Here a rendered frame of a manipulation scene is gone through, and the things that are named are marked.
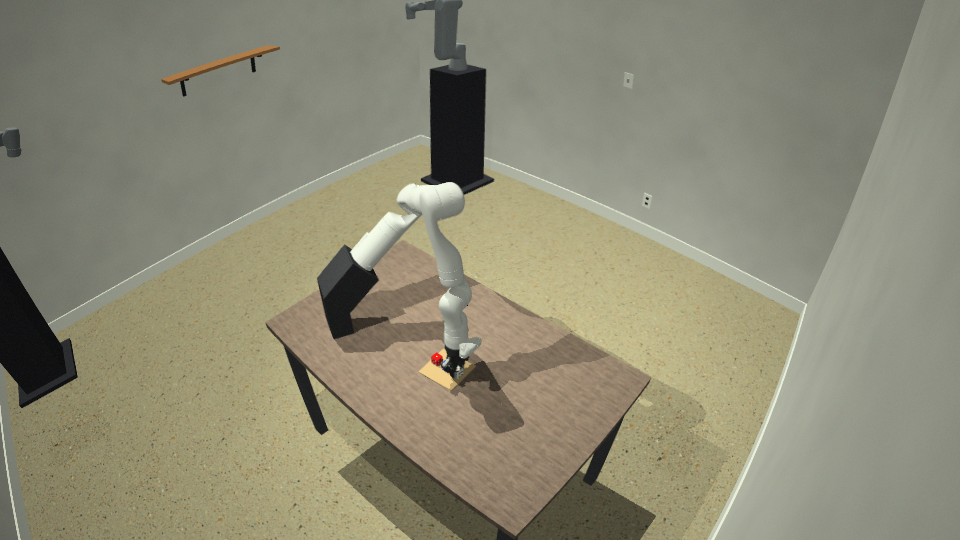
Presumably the pale yellow flat mat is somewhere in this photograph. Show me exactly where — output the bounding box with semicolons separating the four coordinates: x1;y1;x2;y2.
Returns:
419;349;476;391

